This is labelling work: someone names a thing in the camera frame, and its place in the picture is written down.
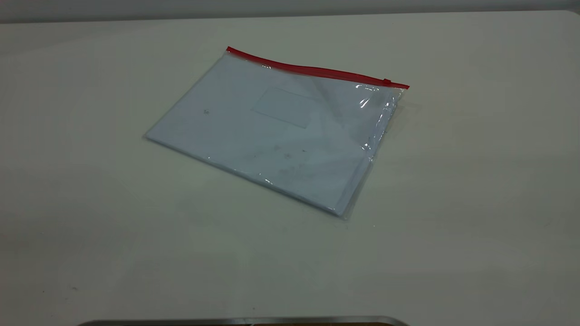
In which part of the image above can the silver metal bar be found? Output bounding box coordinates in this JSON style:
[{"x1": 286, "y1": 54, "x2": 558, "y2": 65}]
[{"x1": 77, "y1": 316, "x2": 411, "y2": 326}]

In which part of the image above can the clear plastic zip bag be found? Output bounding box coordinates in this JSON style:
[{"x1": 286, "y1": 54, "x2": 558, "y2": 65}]
[{"x1": 143, "y1": 46, "x2": 410, "y2": 221}]

